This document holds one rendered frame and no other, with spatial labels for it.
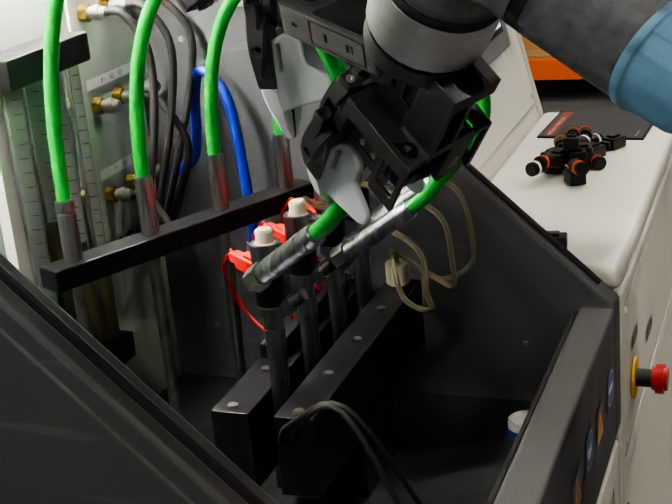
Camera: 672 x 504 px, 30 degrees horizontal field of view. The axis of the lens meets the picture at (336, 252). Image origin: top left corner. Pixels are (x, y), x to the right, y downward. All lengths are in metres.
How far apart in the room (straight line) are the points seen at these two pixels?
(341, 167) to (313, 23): 0.10
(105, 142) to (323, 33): 0.63
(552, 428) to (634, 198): 0.57
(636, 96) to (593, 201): 0.99
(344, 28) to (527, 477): 0.44
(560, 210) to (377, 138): 0.84
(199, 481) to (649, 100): 0.36
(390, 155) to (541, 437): 0.42
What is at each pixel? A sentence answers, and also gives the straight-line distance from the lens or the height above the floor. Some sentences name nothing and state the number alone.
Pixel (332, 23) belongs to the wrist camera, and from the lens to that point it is 0.80.
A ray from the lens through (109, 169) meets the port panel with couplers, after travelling 1.41.
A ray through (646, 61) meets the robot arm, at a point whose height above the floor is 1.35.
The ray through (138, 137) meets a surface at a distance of 1.22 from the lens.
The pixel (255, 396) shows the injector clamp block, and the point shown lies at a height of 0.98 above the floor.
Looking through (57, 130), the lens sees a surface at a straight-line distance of 1.17.
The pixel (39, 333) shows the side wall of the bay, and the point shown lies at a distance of 0.81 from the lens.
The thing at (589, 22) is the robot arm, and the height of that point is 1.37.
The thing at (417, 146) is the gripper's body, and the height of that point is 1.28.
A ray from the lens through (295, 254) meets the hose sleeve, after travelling 0.96.
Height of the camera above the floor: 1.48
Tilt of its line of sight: 20 degrees down
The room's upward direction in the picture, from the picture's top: 5 degrees counter-clockwise
